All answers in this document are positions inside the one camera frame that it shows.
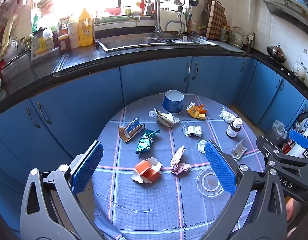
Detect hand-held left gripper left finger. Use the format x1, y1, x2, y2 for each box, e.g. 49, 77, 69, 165
20, 140, 104, 240

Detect green dish tray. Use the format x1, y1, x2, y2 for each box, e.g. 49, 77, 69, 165
94, 15, 141, 25

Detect checkered cutting board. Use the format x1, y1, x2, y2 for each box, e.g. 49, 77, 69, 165
206, 1, 227, 40

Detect blue paper cup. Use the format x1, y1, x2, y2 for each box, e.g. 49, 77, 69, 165
161, 90, 185, 114

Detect white ceramic pot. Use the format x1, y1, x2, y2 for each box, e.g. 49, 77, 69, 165
293, 60, 308, 80

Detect black wok with lid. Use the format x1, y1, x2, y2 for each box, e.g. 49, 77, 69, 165
267, 44, 287, 63

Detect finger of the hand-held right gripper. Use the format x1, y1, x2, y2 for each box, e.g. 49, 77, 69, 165
289, 129, 308, 155
256, 135, 308, 167

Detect dark sauce bottle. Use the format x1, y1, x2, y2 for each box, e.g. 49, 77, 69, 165
58, 35, 71, 53

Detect clear plastic blister pack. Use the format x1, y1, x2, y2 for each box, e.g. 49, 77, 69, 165
231, 139, 248, 159

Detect orange yellow crumpled wrapper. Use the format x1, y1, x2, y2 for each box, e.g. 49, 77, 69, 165
186, 102, 208, 120

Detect blue kitchen cabinets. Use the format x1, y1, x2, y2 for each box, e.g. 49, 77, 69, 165
0, 55, 308, 230

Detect black metal storage rack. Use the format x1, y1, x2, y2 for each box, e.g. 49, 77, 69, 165
291, 110, 308, 155

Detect black kitchen countertop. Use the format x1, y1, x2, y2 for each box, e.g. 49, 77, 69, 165
0, 42, 308, 115

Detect steel range hood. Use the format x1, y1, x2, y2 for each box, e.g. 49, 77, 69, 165
263, 0, 308, 30

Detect orange white torn carton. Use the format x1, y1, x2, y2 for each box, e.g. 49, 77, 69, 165
131, 157, 163, 184

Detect grey trash bin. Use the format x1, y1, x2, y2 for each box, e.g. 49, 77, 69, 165
272, 120, 289, 143

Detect stainless steel sink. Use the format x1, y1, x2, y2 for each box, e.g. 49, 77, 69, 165
98, 36, 218, 53

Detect white crumpled tissue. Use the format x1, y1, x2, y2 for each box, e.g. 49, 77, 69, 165
219, 107, 237, 123

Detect white paper towel roll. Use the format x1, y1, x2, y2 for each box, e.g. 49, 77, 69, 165
67, 21, 81, 50

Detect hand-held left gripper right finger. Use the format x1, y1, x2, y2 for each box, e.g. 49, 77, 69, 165
204, 139, 288, 240

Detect small curved faucet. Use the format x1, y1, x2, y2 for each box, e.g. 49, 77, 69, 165
165, 14, 185, 37

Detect brown medicine bottle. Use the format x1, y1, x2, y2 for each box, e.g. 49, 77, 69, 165
226, 118, 243, 139

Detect small white round lid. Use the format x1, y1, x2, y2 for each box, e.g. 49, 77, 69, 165
197, 140, 209, 153

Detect green foil wrapper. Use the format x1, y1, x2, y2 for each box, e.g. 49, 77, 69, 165
135, 129, 160, 154

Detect red plastic basket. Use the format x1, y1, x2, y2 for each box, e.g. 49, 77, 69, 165
104, 7, 122, 16

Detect yellow plastic bottle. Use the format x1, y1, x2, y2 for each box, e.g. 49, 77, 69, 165
78, 8, 95, 47

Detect green kettle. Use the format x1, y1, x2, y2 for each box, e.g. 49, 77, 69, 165
229, 26, 245, 49

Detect white paper wrapper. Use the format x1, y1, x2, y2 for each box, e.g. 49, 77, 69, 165
154, 108, 180, 128

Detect white countertop appliance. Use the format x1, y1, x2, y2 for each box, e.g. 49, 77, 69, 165
160, 9, 187, 33

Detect clear plastic round lid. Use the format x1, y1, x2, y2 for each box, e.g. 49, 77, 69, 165
196, 167, 224, 198

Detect tall steel faucet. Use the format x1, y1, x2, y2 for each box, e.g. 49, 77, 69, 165
144, 0, 164, 38

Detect pink white wrapper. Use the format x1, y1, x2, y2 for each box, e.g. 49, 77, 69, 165
169, 145, 192, 175

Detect blue plaid tablecloth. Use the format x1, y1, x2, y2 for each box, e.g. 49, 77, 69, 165
91, 92, 266, 240

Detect blue brown cardboard box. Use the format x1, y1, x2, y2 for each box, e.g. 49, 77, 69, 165
118, 118, 146, 143

